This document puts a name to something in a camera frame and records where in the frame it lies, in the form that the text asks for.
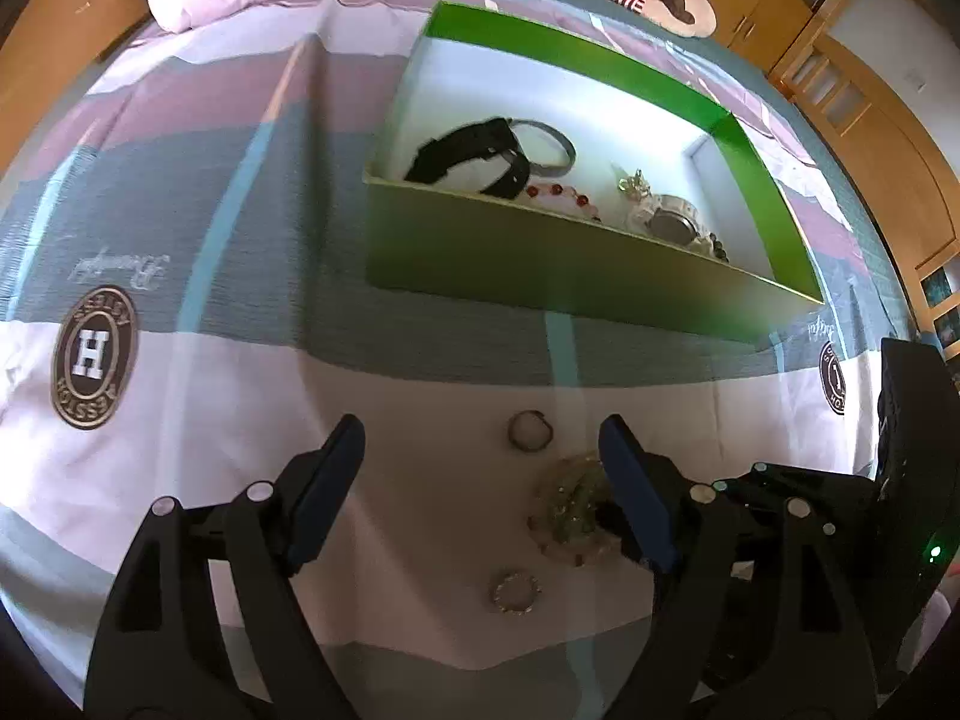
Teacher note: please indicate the wooden wall cabinets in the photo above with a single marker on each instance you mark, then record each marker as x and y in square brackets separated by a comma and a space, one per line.
[750, 7]

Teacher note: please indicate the wooden footboard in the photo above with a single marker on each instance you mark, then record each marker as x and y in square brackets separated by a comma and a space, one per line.
[885, 135]

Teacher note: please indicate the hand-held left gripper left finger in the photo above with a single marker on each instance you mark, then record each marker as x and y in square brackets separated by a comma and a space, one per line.
[330, 487]

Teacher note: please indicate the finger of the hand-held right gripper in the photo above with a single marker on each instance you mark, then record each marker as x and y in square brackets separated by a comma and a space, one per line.
[862, 585]
[840, 495]

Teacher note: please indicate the dark framed picture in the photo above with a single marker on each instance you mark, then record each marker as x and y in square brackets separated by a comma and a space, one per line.
[941, 289]
[949, 328]

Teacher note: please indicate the black wristwatch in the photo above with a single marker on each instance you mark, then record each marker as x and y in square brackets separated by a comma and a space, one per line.
[465, 142]

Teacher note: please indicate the gold pendant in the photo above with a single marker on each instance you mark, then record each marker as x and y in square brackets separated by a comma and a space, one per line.
[632, 184]

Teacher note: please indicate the pink and grey checked sheet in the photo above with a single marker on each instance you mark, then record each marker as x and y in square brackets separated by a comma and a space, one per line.
[187, 277]

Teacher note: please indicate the green cardboard box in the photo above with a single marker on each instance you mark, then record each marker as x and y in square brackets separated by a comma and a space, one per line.
[525, 262]

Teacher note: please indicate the silver bangle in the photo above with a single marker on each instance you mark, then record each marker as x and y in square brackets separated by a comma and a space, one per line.
[566, 157]

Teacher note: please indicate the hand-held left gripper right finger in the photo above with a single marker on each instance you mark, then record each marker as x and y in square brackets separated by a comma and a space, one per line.
[637, 499]

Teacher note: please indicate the white wristwatch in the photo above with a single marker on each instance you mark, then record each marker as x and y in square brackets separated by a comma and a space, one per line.
[667, 225]

